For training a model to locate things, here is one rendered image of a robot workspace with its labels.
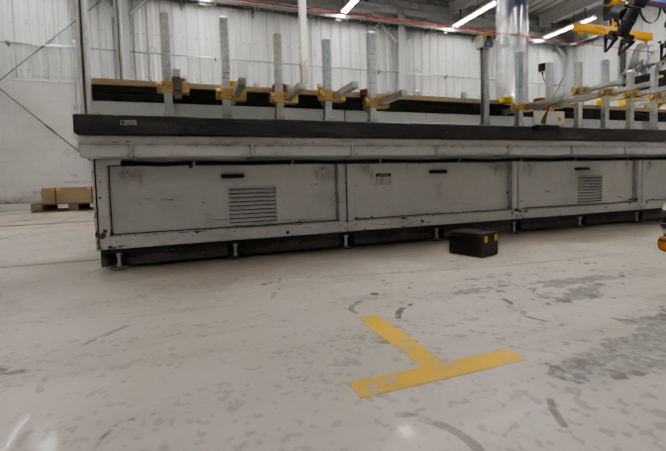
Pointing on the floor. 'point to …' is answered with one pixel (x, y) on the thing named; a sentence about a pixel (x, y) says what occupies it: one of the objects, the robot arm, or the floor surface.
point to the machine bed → (348, 186)
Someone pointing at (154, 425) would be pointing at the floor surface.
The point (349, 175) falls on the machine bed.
